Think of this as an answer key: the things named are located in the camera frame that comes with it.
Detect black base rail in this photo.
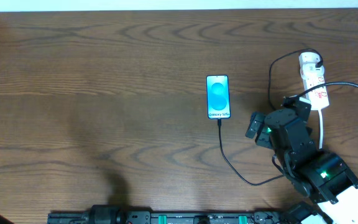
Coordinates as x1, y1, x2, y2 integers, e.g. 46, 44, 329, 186
47, 204, 332, 224

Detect white USB charger adapter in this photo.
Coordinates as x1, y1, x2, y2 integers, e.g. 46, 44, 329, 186
298, 52, 324, 80

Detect black USB charging cable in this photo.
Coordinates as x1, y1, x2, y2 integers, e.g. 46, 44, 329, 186
217, 48, 324, 187

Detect white power strip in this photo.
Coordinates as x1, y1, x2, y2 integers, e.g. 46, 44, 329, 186
300, 63, 329, 111

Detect blue Galaxy smartphone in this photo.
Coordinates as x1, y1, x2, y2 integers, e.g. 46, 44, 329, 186
206, 75, 231, 119

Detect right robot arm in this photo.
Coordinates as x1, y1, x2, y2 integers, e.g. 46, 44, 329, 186
246, 105, 358, 223

